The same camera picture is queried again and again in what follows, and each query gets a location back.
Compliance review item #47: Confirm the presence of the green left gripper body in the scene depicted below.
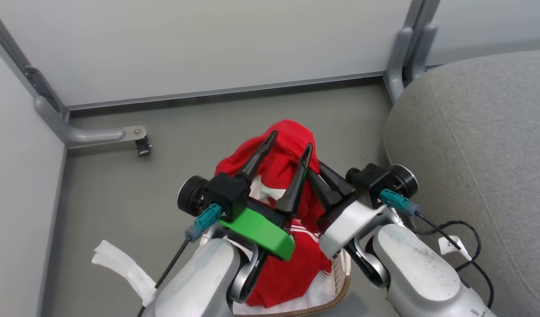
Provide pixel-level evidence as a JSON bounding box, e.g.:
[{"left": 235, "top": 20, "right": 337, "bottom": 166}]
[{"left": 218, "top": 197, "right": 296, "bottom": 262}]

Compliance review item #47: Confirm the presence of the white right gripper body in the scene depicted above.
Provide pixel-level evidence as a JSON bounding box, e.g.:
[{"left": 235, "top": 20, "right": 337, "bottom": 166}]
[{"left": 316, "top": 196, "right": 387, "bottom": 260}]

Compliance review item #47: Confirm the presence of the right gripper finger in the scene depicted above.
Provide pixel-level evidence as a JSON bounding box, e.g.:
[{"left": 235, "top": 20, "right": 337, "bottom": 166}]
[
  {"left": 318, "top": 160, "right": 355, "bottom": 198},
  {"left": 307, "top": 169, "right": 342, "bottom": 213}
]

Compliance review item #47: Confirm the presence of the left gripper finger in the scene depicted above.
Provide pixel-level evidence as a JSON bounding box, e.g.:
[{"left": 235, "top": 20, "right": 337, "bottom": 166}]
[
  {"left": 275, "top": 143, "right": 314, "bottom": 217},
  {"left": 239, "top": 130, "right": 279, "bottom": 184}
]

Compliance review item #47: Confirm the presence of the red white-striped garment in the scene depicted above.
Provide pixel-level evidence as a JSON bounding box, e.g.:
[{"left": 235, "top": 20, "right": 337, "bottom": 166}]
[{"left": 214, "top": 119, "right": 333, "bottom": 308}]

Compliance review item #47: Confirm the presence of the white laundry basket brown rim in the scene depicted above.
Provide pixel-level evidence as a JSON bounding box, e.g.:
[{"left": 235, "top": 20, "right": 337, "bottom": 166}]
[{"left": 198, "top": 229, "right": 352, "bottom": 317}]

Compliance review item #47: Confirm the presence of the grey fabric sofa seat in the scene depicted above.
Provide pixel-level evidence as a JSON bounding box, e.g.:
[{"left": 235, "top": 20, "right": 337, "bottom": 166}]
[{"left": 382, "top": 48, "right": 540, "bottom": 317}]

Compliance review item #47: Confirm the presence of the black caster wheel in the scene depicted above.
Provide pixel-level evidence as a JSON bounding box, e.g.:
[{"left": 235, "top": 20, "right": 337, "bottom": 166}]
[{"left": 135, "top": 136, "right": 153, "bottom": 158}]

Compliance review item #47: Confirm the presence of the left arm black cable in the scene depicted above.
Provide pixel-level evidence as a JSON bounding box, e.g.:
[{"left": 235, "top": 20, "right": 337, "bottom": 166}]
[{"left": 137, "top": 203, "right": 223, "bottom": 317}]

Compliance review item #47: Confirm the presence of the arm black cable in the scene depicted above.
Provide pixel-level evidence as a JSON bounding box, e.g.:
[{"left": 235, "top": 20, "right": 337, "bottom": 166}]
[
  {"left": 379, "top": 189, "right": 495, "bottom": 309},
  {"left": 137, "top": 203, "right": 223, "bottom": 317}
]

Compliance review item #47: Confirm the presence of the grey partition base rail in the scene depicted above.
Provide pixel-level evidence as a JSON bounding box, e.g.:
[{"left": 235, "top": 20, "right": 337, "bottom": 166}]
[{"left": 64, "top": 72, "right": 387, "bottom": 118}]

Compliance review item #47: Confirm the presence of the white paper cable tag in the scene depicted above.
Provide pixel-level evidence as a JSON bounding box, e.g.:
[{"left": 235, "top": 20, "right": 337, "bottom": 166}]
[{"left": 439, "top": 236, "right": 472, "bottom": 261}]

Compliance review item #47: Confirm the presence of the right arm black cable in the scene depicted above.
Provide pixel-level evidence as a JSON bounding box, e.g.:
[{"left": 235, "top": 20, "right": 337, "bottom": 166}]
[{"left": 379, "top": 189, "right": 495, "bottom": 309}]

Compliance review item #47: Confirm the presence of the white fabric basket handle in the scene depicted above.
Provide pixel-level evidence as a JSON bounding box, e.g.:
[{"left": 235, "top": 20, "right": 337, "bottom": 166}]
[{"left": 92, "top": 240, "right": 158, "bottom": 308}]

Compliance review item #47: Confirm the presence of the grey partition foot bracket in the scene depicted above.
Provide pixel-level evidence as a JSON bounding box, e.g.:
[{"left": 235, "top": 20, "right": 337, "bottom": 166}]
[{"left": 33, "top": 96, "right": 147, "bottom": 148}]

